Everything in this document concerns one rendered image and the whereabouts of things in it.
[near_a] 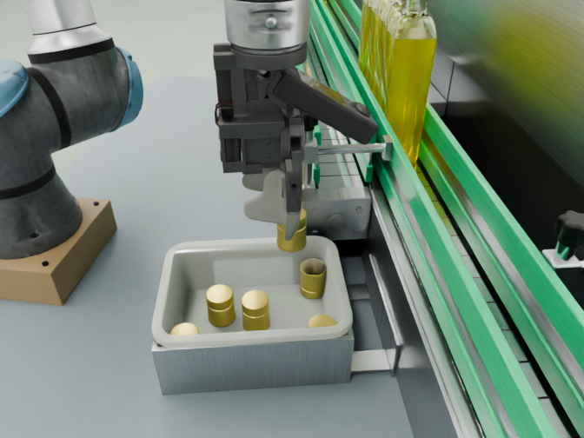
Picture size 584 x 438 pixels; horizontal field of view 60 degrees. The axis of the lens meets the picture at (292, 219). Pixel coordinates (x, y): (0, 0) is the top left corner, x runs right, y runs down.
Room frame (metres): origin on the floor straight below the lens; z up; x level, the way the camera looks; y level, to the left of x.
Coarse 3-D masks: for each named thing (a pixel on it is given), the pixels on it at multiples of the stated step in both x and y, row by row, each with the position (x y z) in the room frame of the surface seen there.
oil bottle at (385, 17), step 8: (384, 8) 0.76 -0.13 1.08; (392, 8) 0.73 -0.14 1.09; (400, 8) 0.73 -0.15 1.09; (384, 16) 0.74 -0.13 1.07; (392, 16) 0.72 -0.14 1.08; (384, 24) 0.74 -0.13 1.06; (384, 32) 0.73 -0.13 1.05; (384, 40) 0.73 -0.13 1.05; (384, 48) 0.72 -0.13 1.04; (376, 56) 0.76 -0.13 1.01; (376, 64) 0.76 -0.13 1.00; (376, 72) 0.75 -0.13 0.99; (376, 80) 0.75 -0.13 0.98; (376, 88) 0.74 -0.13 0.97; (376, 96) 0.74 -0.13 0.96
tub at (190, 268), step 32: (192, 256) 0.52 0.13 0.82; (224, 256) 0.52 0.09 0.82; (256, 256) 0.52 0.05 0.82; (288, 256) 0.52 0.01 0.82; (320, 256) 0.52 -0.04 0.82; (160, 288) 0.44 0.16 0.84; (192, 288) 0.51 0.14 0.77; (256, 288) 0.51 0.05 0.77; (288, 288) 0.51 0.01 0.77; (160, 320) 0.39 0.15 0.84; (192, 320) 0.45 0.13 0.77; (288, 320) 0.45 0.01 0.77; (352, 320) 0.39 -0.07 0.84
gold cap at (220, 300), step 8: (216, 288) 0.47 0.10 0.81; (224, 288) 0.47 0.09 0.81; (208, 296) 0.45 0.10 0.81; (216, 296) 0.45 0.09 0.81; (224, 296) 0.45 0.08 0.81; (232, 296) 0.45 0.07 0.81; (208, 304) 0.45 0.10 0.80; (216, 304) 0.44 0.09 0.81; (224, 304) 0.44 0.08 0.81; (232, 304) 0.45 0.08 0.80; (208, 312) 0.45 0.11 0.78; (216, 312) 0.44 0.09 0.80; (224, 312) 0.44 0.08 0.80; (232, 312) 0.45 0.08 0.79; (216, 320) 0.44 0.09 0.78; (224, 320) 0.44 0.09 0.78; (232, 320) 0.45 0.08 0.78
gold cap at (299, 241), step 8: (304, 216) 0.46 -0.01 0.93; (280, 224) 0.46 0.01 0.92; (304, 224) 0.46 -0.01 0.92; (280, 232) 0.46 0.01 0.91; (296, 232) 0.45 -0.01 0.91; (304, 232) 0.46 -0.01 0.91; (280, 240) 0.46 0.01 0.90; (296, 240) 0.45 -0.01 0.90; (304, 240) 0.46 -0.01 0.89; (280, 248) 0.46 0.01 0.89; (288, 248) 0.45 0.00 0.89; (296, 248) 0.45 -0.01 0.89
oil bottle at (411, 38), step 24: (408, 24) 0.67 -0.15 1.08; (432, 24) 0.67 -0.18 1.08; (408, 48) 0.66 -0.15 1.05; (432, 48) 0.66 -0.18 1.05; (384, 72) 0.70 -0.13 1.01; (408, 72) 0.66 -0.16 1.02; (384, 96) 0.68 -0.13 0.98; (408, 96) 0.66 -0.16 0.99; (408, 120) 0.66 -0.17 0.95; (408, 144) 0.66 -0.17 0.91
